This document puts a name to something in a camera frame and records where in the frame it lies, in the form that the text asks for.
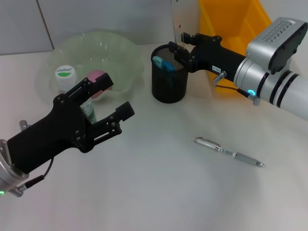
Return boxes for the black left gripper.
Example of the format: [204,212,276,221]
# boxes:
[6,92,94,174]

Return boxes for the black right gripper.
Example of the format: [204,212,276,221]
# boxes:
[167,32,247,83]

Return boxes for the pink peach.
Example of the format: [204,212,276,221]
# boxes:
[86,69,114,101]

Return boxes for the blue teal scissors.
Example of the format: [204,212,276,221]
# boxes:
[153,55,176,89]

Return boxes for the transparent plastic ruler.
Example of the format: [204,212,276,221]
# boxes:
[170,0,197,50]

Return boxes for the clear green-label water bottle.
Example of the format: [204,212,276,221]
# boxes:
[54,64,97,126]

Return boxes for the translucent green fruit plate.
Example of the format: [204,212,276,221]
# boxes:
[36,30,145,103]

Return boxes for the black mesh pen holder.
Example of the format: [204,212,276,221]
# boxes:
[150,43,192,104]

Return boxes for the clear grey ballpoint pen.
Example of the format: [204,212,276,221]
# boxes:
[192,137,265,167]

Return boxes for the yellow plastic bin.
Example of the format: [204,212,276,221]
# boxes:
[198,0,274,93]

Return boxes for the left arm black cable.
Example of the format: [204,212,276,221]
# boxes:
[25,157,55,190]

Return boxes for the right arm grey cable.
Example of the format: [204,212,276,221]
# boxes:
[212,71,260,106]

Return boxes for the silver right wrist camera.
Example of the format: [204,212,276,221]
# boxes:
[245,16,308,75]

